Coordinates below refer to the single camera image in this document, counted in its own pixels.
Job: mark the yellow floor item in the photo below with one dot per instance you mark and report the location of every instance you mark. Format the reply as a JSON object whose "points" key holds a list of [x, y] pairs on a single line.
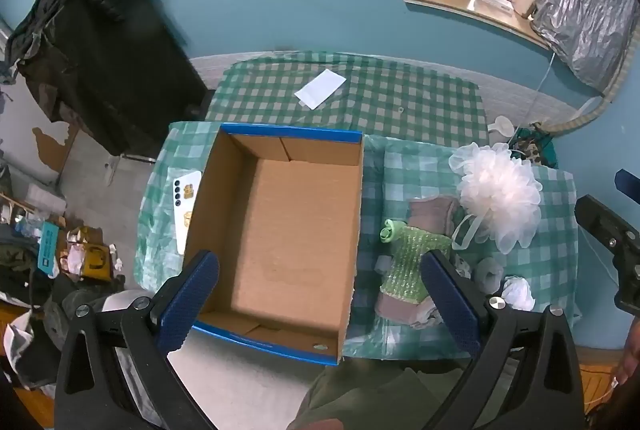
{"points": [[95, 262]]}

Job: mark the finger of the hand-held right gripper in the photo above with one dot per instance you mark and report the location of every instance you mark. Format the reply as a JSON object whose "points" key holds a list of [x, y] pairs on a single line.
{"points": [[607, 235], [627, 184]]}

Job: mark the green glittery knitted cloth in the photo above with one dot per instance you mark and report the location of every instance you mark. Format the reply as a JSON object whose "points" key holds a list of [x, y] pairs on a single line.
{"points": [[410, 260]]}

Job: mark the white mesh bath pouf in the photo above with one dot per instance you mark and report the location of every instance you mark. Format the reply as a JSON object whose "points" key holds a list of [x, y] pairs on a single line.
{"points": [[500, 195]]}

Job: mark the white plastic funnel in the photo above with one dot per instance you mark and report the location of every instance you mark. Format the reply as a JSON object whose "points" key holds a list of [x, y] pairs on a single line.
{"points": [[500, 127]]}

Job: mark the dark green checked tablecloth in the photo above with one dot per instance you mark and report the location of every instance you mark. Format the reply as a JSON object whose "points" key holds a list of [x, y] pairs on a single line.
{"points": [[390, 95]]}

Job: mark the person's olive trousers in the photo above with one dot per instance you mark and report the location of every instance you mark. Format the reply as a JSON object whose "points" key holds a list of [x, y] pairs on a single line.
{"points": [[380, 395]]}

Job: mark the small green plastic piece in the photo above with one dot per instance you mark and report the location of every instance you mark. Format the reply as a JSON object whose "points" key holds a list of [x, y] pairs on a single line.
{"points": [[392, 231]]}

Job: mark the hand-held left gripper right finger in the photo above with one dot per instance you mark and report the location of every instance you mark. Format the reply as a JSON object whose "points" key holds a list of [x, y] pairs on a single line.
{"points": [[450, 300]]}

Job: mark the white paper sheet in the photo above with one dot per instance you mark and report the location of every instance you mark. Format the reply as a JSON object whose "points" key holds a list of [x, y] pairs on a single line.
{"points": [[320, 89]]}

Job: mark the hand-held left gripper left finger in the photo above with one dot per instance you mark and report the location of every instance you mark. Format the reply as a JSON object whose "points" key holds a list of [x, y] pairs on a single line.
{"points": [[190, 300]]}

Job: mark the white smartphone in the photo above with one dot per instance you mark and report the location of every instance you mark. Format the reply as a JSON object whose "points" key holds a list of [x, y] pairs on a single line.
{"points": [[182, 220]]}

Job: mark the small cardboard box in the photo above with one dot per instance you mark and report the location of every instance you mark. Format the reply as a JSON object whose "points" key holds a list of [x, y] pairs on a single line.
{"points": [[522, 2]]}

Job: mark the blue-rimmed cardboard box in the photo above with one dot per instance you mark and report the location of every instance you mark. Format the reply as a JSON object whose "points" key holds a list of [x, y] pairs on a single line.
{"points": [[280, 235]]}

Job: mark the blue flat box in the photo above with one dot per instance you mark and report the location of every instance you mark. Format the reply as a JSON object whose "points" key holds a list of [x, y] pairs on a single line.
{"points": [[48, 250]]}

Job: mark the black cabinet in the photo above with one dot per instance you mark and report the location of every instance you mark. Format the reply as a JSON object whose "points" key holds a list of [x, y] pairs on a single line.
{"points": [[120, 80]]}

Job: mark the wooden crate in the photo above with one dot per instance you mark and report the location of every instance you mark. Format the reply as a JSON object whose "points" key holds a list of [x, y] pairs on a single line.
{"points": [[600, 385]]}

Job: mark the patterned cloth bundle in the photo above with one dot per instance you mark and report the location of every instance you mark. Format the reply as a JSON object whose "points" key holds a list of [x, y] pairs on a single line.
{"points": [[535, 147]]}

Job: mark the white cloth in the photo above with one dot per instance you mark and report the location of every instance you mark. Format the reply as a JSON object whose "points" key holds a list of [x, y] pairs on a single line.
{"points": [[517, 292]]}

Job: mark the wooden window sill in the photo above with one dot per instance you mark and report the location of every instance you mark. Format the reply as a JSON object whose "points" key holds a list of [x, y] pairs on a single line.
{"points": [[480, 17]]}

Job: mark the rolled grey sock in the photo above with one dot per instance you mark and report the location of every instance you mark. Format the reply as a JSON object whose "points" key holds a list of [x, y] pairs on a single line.
{"points": [[487, 275]]}

